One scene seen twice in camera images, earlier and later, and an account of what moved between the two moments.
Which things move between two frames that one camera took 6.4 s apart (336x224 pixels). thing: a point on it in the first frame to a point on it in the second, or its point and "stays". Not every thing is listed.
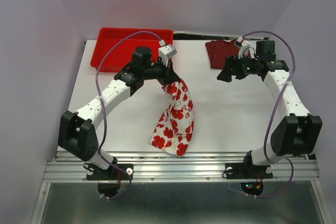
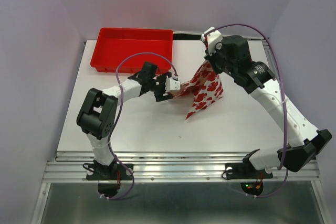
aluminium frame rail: x=192 y=167 stays
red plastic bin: x=120 y=53 stays
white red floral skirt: x=174 y=131 to x=207 y=86
